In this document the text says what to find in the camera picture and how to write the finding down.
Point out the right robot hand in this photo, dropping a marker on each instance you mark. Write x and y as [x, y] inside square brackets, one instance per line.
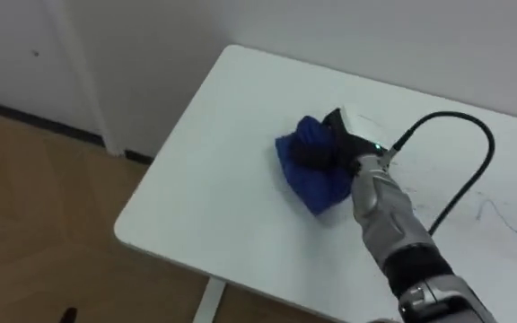
[346, 145]

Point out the blue cloth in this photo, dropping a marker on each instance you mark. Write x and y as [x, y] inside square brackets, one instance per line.
[310, 179]

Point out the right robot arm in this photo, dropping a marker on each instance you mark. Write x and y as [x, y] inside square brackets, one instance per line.
[388, 220]

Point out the white desk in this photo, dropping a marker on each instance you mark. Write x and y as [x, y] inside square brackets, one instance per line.
[258, 193]

